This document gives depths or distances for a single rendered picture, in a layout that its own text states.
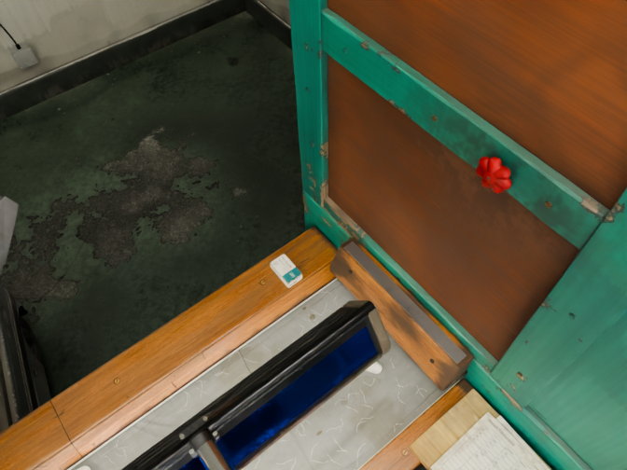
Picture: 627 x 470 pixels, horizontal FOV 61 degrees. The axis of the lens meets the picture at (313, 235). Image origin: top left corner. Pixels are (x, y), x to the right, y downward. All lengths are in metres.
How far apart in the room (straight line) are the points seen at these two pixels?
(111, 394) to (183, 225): 1.19
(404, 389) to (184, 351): 0.40
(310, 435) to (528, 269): 0.47
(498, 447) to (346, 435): 0.24
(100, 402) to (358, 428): 0.45
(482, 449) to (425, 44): 0.63
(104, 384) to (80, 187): 1.45
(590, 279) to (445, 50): 0.28
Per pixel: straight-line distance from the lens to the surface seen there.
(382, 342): 0.66
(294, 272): 1.03
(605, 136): 0.53
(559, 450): 0.93
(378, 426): 0.97
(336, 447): 0.95
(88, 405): 1.03
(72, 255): 2.19
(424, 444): 0.93
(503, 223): 0.67
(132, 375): 1.02
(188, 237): 2.08
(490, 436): 0.95
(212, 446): 0.58
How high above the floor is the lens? 1.67
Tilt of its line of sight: 56 degrees down
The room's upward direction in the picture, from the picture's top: 3 degrees counter-clockwise
